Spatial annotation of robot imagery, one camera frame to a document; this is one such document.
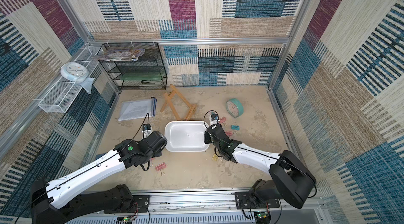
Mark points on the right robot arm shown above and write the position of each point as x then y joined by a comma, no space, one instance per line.
290,179

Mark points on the white wire mesh basket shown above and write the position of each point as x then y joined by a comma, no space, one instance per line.
62,94

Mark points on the pink binder clip front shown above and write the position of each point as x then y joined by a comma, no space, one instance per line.
160,168

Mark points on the black stapler on shelf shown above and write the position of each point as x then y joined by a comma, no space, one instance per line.
150,83

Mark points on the magazine on shelf top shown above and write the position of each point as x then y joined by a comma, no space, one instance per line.
119,55

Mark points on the green folder on shelf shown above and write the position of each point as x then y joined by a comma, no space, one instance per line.
141,76

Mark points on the teal binder clip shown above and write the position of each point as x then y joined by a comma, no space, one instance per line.
235,128

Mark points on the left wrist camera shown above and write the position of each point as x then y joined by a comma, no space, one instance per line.
146,130

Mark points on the white plastic storage box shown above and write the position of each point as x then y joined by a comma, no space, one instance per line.
186,136

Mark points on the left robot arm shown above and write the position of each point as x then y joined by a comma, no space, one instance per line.
64,199

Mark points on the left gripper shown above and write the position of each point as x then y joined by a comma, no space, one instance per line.
159,153

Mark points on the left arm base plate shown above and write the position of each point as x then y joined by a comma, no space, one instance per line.
139,204

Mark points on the green round alarm clock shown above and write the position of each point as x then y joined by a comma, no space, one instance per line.
234,107

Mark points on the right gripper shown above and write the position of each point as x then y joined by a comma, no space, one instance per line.
210,134

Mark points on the wooden easel stand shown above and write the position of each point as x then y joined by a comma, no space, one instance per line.
181,108

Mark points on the black mesh shelf rack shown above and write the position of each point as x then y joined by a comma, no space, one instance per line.
151,61

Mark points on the white round wall clock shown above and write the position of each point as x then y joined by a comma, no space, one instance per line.
74,72

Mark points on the yellow binder clip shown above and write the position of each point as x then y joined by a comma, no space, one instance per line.
215,157

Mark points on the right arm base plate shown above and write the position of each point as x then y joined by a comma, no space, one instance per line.
245,200

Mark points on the blue cloth pad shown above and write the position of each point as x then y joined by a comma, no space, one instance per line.
98,156

